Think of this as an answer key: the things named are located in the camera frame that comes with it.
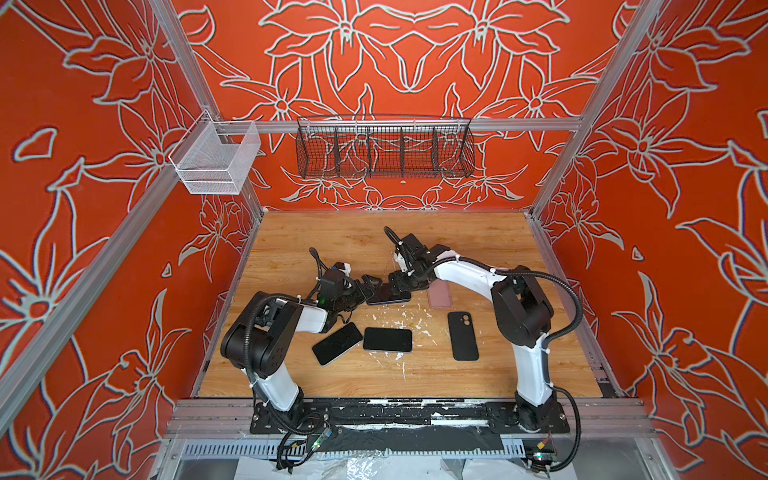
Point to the black smartphone front centre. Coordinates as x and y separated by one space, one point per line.
388 340

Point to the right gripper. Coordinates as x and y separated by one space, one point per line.
394 279

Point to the black smartphone picked up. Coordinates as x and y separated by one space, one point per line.
390 294

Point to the white mesh basket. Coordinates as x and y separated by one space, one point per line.
216 157

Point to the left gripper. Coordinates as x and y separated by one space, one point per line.
359 293

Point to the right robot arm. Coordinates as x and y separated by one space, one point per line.
522 311

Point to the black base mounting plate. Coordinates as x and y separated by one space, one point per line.
499 415

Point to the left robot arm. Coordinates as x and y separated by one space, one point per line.
259 340

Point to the black wire basket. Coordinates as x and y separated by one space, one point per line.
402 153

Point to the pink phone case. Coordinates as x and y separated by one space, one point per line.
439 295

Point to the black smartphone tilted front-left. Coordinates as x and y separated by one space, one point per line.
337 344

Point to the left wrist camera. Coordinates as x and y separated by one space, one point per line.
343 267

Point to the aluminium frame rail back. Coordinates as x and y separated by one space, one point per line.
476 125

